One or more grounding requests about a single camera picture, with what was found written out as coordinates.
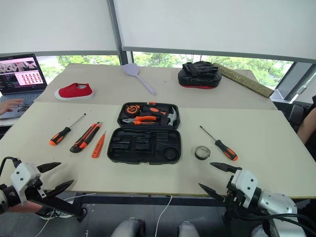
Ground black stand leg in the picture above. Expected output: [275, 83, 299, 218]
[32, 192, 87, 222]

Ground black electrical tape roll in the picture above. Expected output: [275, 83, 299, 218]
[194, 145, 211, 160]

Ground narrow white roller blind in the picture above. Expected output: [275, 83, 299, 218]
[0, 0, 119, 56]

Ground white hanging cable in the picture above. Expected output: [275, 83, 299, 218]
[155, 195, 173, 237]

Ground black red boxing pad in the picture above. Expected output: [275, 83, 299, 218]
[177, 61, 223, 90]

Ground orange black tape measure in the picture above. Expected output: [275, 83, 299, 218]
[124, 104, 140, 115]

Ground orange voltage tester pen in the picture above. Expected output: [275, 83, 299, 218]
[91, 130, 107, 159]

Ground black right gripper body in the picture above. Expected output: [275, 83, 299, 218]
[225, 174, 245, 210]

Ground laptop user's hand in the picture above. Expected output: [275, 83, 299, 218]
[0, 98, 25, 116]

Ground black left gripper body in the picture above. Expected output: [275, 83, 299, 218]
[24, 170, 47, 201]

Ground long brown textured board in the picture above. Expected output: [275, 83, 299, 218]
[213, 62, 275, 98]

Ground orange black utility knife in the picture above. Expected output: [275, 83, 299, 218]
[70, 121, 102, 154]

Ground person's bare leg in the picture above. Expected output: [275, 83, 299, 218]
[6, 200, 43, 213]

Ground black office chair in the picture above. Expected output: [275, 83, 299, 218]
[287, 103, 306, 132]

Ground lilac fly swatter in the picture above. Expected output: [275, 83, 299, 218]
[120, 63, 158, 96]

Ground grey rounded shape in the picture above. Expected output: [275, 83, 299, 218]
[178, 221, 199, 237]
[110, 217, 146, 237]

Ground claw hammer black orange handle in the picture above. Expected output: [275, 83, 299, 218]
[142, 105, 179, 128]

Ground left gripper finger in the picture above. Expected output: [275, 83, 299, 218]
[44, 179, 75, 198]
[37, 162, 62, 174]

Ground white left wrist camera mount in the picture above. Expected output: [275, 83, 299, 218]
[9, 162, 41, 207]

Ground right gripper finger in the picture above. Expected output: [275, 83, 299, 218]
[198, 183, 227, 204]
[209, 162, 242, 175]

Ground grey slanted window frame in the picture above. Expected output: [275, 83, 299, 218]
[271, 61, 316, 102]

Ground black eyeglasses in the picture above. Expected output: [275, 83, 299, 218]
[17, 103, 32, 113]

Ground open laptop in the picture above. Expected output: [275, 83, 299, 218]
[0, 53, 48, 119]

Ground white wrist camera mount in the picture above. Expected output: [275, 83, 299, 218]
[9, 162, 41, 207]
[230, 168, 259, 209]

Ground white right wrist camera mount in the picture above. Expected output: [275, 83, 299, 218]
[230, 168, 259, 209]

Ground white floor cable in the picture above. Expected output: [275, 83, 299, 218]
[40, 192, 96, 236]

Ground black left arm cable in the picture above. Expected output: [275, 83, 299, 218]
[0, 156, 22, 179]

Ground grey window mullion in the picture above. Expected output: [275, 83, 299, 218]
[107, 0, 134, 66]

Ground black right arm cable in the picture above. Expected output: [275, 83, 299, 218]
[236, 209, 316, 237]

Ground wide white roller blind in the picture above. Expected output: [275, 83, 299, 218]
[113, 0, 316, 63]

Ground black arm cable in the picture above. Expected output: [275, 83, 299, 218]
[236, 209, 316, 237]
[0, 156, 22, 179]

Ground orange handled pliers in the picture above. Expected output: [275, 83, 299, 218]
[122, 115, 158, 126]

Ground cross screwdriver black orange handle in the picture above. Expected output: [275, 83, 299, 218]
[199, 125, 239, 162]

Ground red slip-on shoe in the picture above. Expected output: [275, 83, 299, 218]
[54, 83, 95, 101]

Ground black tool case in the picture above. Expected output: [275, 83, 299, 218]
[107, 101, 183, 166]

